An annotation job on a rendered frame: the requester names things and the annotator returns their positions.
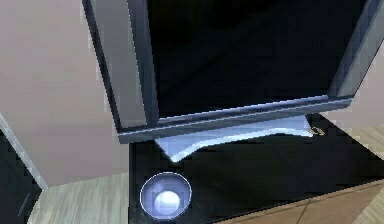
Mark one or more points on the black television set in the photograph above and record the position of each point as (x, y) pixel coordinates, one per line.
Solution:
(233, 50)

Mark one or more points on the blue grey bowl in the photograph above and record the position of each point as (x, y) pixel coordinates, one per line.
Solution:
(165, 196)

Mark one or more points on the black top wooden cabinet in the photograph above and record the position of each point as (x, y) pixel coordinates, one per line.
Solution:
(266, 180)

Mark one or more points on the black room door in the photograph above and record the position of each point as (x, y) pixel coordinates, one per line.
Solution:
(13, 186)

